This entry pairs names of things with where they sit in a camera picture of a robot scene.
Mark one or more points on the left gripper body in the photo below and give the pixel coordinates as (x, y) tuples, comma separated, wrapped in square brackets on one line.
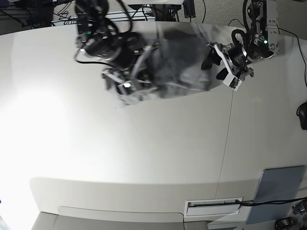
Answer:
[(234, 59)]

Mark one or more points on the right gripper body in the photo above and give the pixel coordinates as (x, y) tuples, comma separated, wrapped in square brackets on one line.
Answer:
[(137, 72)]

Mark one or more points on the grey T-shirt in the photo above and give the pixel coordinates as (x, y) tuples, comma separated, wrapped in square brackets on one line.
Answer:
[(176, 67)]

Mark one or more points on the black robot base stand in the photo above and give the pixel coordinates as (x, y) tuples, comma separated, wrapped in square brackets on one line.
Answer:
[(161, 10)]

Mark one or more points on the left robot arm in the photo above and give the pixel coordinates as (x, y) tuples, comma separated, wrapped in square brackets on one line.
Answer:
[(259, 41)]

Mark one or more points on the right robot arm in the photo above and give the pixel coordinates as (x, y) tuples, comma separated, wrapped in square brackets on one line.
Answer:
[(123, 54)]

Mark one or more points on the black object at right edge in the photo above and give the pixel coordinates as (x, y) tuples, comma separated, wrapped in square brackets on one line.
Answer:
[(302, 114)]

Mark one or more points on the blue-grey tablet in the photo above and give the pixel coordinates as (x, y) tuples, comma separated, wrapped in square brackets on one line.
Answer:
[(275, 184)]

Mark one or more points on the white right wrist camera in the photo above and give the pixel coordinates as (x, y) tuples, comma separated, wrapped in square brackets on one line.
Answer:
[(126, 88)]

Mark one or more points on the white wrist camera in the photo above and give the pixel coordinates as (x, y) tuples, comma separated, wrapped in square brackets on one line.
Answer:
[(232, 81), (126, 88)]

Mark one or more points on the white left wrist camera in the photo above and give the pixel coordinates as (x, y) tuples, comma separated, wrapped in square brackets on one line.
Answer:
[(232, 81)]

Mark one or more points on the white cable grommet box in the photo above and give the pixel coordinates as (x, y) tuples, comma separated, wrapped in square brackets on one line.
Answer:
[(212, 207)]

